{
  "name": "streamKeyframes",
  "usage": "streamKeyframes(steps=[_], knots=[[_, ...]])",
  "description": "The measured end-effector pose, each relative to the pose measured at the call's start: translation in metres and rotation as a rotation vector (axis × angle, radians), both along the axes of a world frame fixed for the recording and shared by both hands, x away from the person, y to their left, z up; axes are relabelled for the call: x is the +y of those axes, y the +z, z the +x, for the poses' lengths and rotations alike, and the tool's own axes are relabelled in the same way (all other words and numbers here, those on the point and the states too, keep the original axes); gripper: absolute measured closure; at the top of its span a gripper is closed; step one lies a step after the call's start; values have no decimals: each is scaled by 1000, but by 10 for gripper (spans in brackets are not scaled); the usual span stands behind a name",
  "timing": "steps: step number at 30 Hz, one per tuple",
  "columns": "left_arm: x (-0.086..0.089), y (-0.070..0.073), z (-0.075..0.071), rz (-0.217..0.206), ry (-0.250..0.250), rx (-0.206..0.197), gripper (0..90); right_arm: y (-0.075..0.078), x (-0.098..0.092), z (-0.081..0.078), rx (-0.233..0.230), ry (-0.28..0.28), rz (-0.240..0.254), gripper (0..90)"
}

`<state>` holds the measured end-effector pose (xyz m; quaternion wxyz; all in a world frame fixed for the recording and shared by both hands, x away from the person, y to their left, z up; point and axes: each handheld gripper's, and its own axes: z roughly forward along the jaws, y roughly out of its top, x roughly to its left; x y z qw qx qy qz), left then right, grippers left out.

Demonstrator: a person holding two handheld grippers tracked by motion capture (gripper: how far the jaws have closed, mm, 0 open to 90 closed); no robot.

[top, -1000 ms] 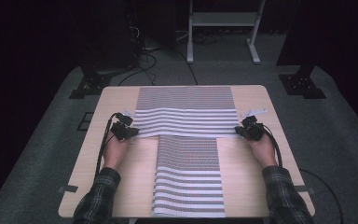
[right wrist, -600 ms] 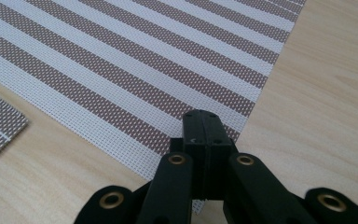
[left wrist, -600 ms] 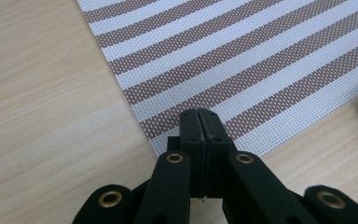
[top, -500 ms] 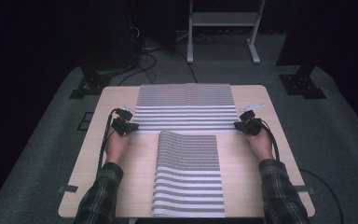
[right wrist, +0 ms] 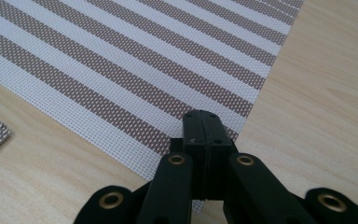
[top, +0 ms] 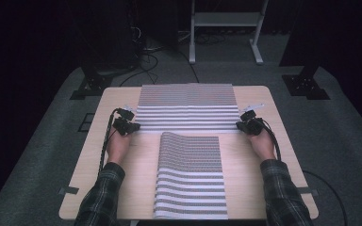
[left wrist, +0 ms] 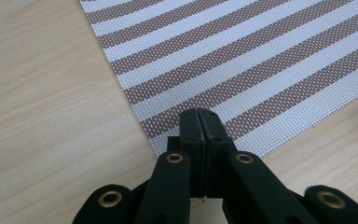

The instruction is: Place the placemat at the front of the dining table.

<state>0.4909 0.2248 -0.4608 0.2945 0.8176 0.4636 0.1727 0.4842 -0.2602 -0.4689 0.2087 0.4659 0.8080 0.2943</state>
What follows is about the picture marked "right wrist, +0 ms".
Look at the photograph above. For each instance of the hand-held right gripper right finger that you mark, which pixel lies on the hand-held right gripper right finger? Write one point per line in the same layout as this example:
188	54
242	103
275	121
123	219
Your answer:
217	140

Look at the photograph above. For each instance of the wide striped woven placemat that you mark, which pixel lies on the wide striped woven placemat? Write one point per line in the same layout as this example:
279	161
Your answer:
112	65

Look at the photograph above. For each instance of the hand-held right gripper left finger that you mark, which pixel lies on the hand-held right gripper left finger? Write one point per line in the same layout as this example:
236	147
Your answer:
197	137

